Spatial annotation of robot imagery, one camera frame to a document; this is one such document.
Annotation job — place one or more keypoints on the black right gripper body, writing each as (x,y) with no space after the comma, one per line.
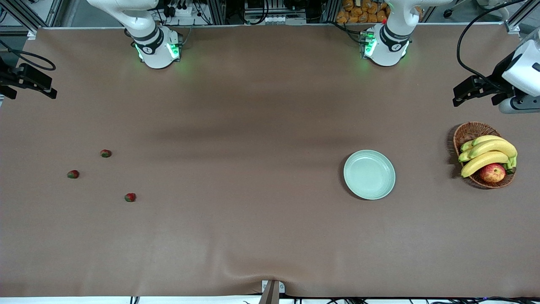
(9,77)

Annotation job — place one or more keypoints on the yellow banana bunch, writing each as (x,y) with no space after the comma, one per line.
(493,147)

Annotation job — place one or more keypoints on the brown wicker basket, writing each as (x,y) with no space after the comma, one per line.
(472,131)

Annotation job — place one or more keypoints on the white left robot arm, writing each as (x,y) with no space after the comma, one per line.
(392,46)

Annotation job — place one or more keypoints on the red apple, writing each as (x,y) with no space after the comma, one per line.
(492,173)

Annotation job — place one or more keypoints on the pale green round plate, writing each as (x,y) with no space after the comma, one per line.
(369,175)

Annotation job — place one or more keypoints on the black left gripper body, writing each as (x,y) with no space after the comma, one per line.
(498,79)

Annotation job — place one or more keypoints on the metal table edge bracket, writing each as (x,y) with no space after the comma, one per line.
(270,295)

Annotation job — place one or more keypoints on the aluminium frame post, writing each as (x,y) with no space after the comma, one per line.
(329,10)
(217,10)

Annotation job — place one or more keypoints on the pile of brown bread rolls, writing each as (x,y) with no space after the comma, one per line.
(363,12)

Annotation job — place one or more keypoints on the black chair base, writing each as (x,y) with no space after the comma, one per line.
(448,14)

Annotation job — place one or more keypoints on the red strawberry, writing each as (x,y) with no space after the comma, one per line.
(106,153)
(73,174)
(130,197)

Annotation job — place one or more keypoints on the white terminal block row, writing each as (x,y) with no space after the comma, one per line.
(278,19)

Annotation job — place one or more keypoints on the white power strip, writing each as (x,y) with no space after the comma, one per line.
(181,12)

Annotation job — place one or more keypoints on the aluminium frame profile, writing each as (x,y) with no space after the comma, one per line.
(517,21)
(25,17)

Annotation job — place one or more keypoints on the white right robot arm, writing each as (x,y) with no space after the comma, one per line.
(152,42)

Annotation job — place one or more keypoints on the brown table cloth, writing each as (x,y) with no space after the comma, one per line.
(253,126)

